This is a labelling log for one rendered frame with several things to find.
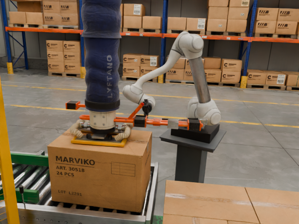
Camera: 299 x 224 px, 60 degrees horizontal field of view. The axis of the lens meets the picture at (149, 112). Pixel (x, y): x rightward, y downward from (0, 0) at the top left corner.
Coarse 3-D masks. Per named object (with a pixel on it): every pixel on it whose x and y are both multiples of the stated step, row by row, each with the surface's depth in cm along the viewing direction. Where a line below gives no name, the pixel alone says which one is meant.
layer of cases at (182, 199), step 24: (168, 192) 186; (192, 192) 187; (216, 192) 188; (240, 192) 189; (264, 192) 191; (288, 192) 192; (168, 216) 162; (192, 216) 163; (216, 216) 164; (240, 216) 164; (264, 216) 165; (288, 216) 166
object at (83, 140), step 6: (78, 138) 165; (84, 138) 165; (90, 138) 166; (108, 138) 164; (114, 138) 167; (96, 144) 162; (102, 144) 161; (108, 144) 161; (114, 144) 161; (120, 144) 160
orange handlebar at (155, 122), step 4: (80, 104) 197; (84, 104) 197; (80, 116) 171; (84, 116) 170; (88, 116) 173; (116, 120) 168; (120, 120) 168; (124, 120) 168; (128, 120) 168; (132, 120) 168; (148, 120) 171; (152, 120) 170; (156, 120) 167; (160, 120) 168; (164, 120) 170; (156, 124) 167; (160, 124) 167; (164, 124) 166; (180, 124) 165; (184, 124) 165
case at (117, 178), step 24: (72, 144) 162; (144, 144) 167; (72, 168) 161; (96, 168) 159; (120, 168) 156; (144, 168) 163; (72, 192) 167; (96, 192) 164; (120, 192) 161; (144, 192) 173
